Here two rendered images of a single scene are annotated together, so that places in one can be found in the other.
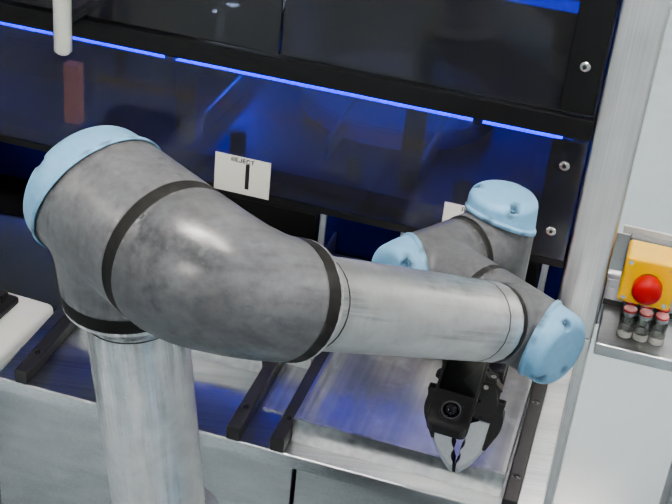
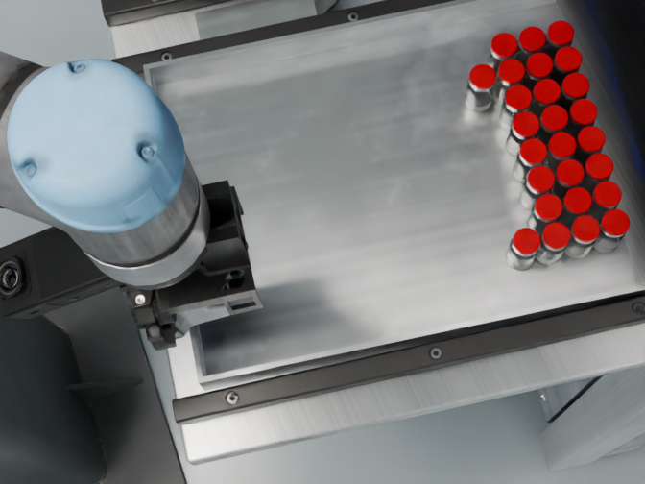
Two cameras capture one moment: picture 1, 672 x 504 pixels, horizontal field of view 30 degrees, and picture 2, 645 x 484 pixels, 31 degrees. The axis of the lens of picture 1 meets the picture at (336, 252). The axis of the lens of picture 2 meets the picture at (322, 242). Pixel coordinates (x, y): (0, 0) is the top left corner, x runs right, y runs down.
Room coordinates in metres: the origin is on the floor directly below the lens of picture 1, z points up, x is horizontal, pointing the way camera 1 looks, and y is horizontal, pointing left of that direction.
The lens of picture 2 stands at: (1.19, -0.40, 1.76)
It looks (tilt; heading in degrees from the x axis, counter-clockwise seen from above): 74 degrees down; 74
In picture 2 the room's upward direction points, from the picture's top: 10 degrees counter-clockwise
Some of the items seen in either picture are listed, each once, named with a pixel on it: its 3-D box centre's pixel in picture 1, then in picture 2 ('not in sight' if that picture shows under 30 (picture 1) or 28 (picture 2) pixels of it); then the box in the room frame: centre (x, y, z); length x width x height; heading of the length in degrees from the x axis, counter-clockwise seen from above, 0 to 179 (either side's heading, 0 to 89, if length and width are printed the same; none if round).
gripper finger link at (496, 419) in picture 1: (482, 415); (160, 313); (1.13, -0.19, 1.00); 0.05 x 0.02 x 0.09; 77
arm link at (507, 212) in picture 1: (495, 238); (104, 164); (1.16, -0.17, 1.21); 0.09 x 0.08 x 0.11; 133
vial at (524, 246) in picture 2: not in sight; (523, 249); (1.40, -0.23, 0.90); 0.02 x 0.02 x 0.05
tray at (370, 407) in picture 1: (428, 378); (387, 180); (1.33, -0.14, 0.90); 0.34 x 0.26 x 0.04; 166
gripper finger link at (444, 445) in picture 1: (449, 428); not in sight; (1.16, -0.15, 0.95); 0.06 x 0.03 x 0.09; 167
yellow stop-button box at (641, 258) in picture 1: (649, 272); not in sight; (1.50, -0.43, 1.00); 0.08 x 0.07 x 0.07; 167
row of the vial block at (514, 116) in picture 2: not in sight; (526, 148); (1.44, -0.16, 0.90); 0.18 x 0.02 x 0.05; 76
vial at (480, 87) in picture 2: not in sight; (480, 87); (1.43, -0.10, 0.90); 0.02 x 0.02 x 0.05
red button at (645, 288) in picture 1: (647, 288); not in sight; (1.45, -0.42, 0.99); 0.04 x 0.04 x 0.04; 77
